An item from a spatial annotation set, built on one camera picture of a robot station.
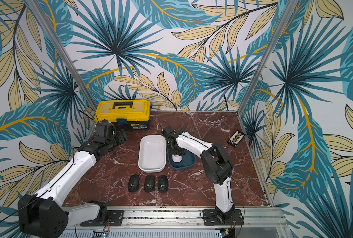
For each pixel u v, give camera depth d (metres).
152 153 0.96
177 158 0.89
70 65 0.90
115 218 0.73
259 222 0.74
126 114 0.94
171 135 0.69
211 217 0.73
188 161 0.91
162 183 0.84
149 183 0.83
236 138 1.03
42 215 0.38
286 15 0.71
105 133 0.62
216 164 0.51
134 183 0.84
